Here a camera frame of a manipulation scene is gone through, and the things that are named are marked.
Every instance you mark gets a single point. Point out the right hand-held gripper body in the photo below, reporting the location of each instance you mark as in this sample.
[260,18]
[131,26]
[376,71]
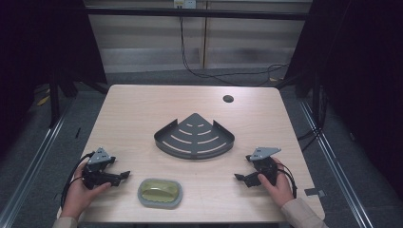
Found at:
[266,166]

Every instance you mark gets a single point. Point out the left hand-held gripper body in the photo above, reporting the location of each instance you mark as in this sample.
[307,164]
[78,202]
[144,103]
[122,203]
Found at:
[95,177]

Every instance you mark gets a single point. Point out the dark grey corner shelf rack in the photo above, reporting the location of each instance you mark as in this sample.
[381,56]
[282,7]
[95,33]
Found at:
[194,139]

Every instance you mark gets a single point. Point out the person's left hand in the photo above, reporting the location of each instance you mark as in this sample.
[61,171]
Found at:
[79,193]

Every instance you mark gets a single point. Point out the person's right hand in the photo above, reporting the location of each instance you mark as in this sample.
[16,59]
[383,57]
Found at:
[280,190]

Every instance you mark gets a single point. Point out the grey tape strip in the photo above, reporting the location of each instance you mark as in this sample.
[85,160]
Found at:
[314,192]

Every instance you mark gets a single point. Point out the black metal stand leg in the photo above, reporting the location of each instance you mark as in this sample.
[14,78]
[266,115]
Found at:
[54,101]

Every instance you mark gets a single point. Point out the yellow tape strip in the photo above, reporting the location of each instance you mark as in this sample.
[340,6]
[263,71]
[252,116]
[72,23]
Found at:
[42,100]

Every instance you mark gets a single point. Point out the black curtain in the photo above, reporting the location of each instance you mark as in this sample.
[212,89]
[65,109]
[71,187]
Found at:
[358,79]
[41,44]

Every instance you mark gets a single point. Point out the metal floor rail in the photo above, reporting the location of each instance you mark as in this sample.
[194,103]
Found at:
[335,167]
[28,167]

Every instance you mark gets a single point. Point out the black horizontal frame bar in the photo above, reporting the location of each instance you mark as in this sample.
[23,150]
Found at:
[196,13]

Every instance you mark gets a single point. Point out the white wall power socket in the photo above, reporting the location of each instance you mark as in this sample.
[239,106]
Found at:
[185,3]

